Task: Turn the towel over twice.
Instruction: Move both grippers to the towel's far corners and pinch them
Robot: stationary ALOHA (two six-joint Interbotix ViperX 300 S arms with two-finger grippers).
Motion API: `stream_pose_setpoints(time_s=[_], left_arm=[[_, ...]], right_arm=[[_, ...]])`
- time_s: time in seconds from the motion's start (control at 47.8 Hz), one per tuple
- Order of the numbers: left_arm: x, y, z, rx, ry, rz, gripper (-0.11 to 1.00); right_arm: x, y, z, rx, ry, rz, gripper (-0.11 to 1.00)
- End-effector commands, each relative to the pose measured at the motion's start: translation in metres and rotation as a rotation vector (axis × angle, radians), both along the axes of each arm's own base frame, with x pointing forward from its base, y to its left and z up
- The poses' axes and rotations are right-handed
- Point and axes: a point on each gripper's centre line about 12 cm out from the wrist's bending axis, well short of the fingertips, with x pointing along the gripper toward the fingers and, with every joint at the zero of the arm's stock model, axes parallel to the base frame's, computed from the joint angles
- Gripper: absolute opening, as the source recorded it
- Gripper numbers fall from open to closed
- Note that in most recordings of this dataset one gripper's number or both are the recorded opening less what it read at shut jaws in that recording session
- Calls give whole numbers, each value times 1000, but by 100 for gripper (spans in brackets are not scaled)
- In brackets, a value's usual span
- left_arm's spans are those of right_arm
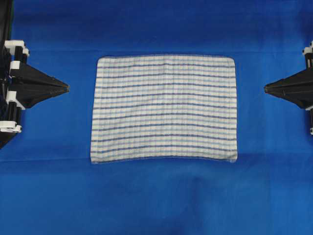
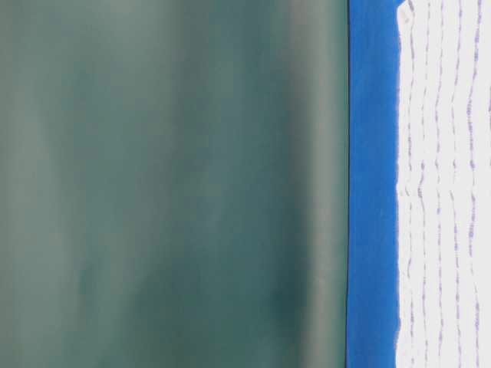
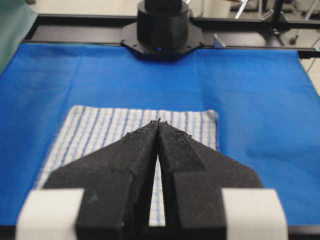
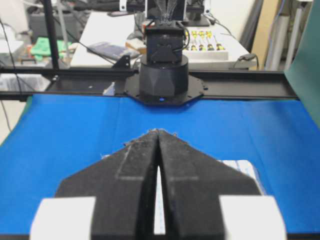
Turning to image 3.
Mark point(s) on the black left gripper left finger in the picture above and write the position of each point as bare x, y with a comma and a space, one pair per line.
96, 197

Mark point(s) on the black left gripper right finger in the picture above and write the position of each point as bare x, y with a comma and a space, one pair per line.
209, 196

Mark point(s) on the white blue striped towel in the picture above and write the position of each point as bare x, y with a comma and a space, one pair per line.
86, 129

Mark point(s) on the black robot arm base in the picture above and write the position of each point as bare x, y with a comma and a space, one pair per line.
162, 30

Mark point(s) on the blue table cloth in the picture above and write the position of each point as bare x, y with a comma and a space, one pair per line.
268, 111

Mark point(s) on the green curtain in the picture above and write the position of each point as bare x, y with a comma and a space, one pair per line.
16, 20

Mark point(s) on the black aluminium table frame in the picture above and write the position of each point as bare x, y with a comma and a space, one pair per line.
205, 33

